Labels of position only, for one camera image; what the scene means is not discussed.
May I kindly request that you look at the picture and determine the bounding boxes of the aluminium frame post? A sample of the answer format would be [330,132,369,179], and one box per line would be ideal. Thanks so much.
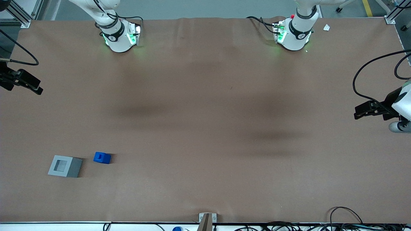
[0,0,32,29]
[384,0,411,25]

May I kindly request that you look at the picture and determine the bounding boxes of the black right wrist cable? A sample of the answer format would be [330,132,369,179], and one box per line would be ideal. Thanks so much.
[0,30,39,65]

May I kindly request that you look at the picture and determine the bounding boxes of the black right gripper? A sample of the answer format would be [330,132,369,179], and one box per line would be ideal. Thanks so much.
[0,61,43,95]

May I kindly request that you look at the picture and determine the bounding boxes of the black cable bundle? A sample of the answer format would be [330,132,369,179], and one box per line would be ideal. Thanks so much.
[234,221,411,231]

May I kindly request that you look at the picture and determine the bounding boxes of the black arched cable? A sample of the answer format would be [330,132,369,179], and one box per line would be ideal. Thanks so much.
[330,207,363,224]

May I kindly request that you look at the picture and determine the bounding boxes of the long black left wrist cable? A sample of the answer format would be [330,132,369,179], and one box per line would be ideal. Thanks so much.
[353,50,411,116]

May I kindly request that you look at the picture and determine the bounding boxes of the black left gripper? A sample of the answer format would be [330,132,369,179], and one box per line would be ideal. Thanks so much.
[354,87,403,120]

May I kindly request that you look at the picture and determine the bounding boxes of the black left base cable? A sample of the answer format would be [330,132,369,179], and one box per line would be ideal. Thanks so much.
[247,16,277,34]

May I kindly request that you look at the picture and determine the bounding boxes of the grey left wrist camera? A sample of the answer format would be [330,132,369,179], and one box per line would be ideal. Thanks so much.
[389,121,411,133]

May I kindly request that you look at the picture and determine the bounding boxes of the white rolling stand base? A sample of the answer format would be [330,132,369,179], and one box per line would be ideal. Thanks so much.
[336,0,390,13]

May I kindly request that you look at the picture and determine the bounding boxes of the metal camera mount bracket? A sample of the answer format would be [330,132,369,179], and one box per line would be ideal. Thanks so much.
[198,212,217,231]

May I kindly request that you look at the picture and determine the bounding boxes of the small blue plastic part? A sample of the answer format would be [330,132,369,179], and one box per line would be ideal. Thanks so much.
[93,152,112,165]

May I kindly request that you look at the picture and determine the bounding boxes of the gray square base block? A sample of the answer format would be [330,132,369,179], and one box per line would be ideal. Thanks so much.
[48,155,83,178]

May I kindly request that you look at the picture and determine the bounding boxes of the short black looped cable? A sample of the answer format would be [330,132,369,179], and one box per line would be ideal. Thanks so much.
[394,53,411,80]

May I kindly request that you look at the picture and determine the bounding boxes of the black base cable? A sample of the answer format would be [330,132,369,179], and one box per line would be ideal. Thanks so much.
[247,16,277,34]
[93,0,144,29]

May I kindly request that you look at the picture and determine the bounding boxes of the black right base cable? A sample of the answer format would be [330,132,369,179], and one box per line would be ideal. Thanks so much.
[93,0,144,29]

